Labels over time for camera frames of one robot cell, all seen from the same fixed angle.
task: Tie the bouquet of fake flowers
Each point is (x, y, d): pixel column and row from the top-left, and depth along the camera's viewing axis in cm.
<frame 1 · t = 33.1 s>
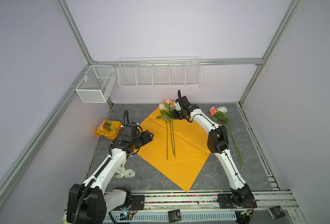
left hand: (150, 138, 83), fingers open
right hand: (173, 116, 105), fingers open
orange wrapping paper sheet: (179, 147, 98), on the table
cream fake rose: (161, 107, 116), point 5 cm above the table
light pink fake rose: (167, 105, 113), point 7 cm above the table
dark pink fake rose: (213, 112, 114), point 3 cm above the table
yellow snack bag: (108, 129, 101), point 5 cm above the table

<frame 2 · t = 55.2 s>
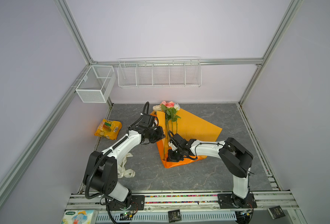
left hand: (166, 137, 85), fingers closed
right hand: (167, 161, 88), fingers closed
orange wrapping paper sheet: (189, 126, 107), on the table
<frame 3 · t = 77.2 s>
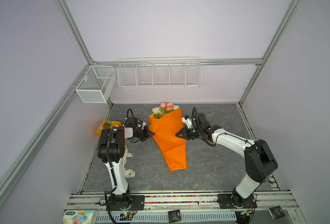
left hand: (156, 134, 99), fingers closed
right hand: (176, 136, 85), fingers closed
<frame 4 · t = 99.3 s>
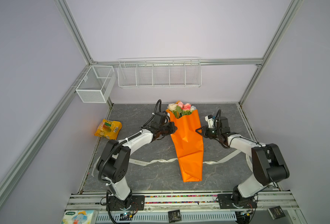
left hand: (178, 129, 88), fingers closed
right hand: (196, 131, 91), fingers closed
orange wrapping paper sheet: (189, 145, 86), point 10 cm above the table
cream fake rose: (172, 107, 99), point 17 cm above the table
light pink fake rose: (180, 104, 100), point 17 cm above the table
dark pink fake rose: (187, 107, 98), point 17 cm above the table
the other named things where they were.

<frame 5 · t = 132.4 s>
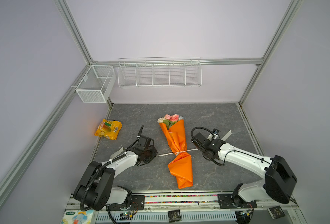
left hand: (157, 154, 89), fingers closed
right hand: (205, 145, 85), fingers closed
orange wrapping paper sheet: (180, 165, 81), point 8 cm above the table
dark pink fake rose: (174, 117, 101), point 10 cm above the table
white ribbon gold lettering: (176, 152, 89), point 5 cm above the table
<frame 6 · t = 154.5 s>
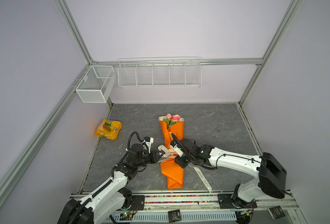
left hand: (164, 155, 79), fingers closed
right hand: (177, 159, 81), fingers open
orange wrapping paper sheet: (175, 174, 77), point 9 cm above the table
white ribbon gold lettering: (168, 152, 88), point 6 cm above the table
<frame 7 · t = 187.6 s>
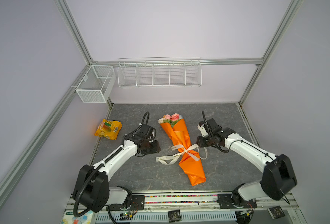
left hand: (157, 151, 83), fingers open
right hand: (200, 142, 86), fingers open
orange wrapping paper sheet: (192, 161, 83), point 8 cm above the table
white ribbon gold lettering: (170, 160, 91), on the table
